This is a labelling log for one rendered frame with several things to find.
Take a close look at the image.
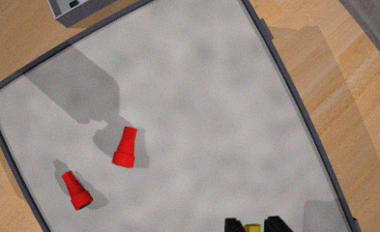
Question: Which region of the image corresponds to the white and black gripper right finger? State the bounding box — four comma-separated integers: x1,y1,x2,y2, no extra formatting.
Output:
264,216,293,232

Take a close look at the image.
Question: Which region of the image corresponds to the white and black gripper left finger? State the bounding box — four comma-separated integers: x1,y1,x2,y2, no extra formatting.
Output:
224,217,246,232

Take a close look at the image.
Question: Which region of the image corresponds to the grey open square box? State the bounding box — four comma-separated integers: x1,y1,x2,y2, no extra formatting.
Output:
47,0,117,28

